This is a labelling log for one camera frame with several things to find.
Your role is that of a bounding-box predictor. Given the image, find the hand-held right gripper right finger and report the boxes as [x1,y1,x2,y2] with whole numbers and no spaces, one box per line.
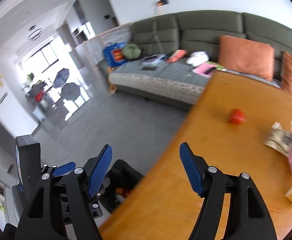
[179,142,277,240]

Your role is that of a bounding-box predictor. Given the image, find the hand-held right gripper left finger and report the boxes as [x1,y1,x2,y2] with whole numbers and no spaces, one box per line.
[13,144,113,240]

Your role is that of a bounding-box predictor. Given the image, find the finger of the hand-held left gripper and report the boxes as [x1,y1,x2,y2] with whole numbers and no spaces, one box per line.
[42,162,76,180]
[87,176,110,219]

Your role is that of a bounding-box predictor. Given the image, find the black trash bag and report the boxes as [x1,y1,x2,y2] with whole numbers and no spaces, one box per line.
[98,159,145,214]

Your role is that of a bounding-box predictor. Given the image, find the orange ribbed plastic cap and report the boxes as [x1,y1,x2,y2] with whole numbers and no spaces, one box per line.
[228,108,246,125]

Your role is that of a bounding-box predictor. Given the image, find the black and white wrapper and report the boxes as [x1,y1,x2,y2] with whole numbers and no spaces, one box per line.
[263,122,292,157]

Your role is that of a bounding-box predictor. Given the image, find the grey patterned blanket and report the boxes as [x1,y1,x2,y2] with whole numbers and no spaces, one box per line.
[108,59,282,105]

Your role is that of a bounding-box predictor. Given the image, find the pink booklet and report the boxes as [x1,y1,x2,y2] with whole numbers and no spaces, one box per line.
[192,62,218,77]

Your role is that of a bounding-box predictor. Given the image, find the white cloth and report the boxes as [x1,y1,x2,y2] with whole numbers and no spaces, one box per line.
[187,51,209,66]

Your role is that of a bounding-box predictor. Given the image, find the blue shopping bag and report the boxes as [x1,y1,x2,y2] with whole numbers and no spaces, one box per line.
[102,42,126,68]

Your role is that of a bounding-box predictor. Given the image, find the clear plastic packets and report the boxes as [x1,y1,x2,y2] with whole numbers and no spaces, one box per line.
[141,54,167,65]

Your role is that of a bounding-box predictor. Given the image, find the round ceiling lamp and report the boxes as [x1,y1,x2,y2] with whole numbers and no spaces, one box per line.
[27,25,43,40]

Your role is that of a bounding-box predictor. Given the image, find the green hat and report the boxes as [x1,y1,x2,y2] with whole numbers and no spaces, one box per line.
[122,43,142,60]

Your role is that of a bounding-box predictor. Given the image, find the large orange cushion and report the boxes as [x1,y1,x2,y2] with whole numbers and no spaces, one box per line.
[217,35,276,82]

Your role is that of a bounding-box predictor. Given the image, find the green sofa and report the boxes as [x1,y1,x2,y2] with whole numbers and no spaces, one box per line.
[96,10,292,110]

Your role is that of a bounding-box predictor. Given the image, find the yellow cable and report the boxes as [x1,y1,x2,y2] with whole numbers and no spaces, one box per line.
[108,66,118,94]

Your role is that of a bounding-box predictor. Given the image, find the white wall shelf unit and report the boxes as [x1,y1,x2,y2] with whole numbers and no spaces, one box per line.
[71,0,96,45]

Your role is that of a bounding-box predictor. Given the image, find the white charging cable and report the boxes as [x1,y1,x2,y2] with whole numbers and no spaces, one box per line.
[151,5,163,45]

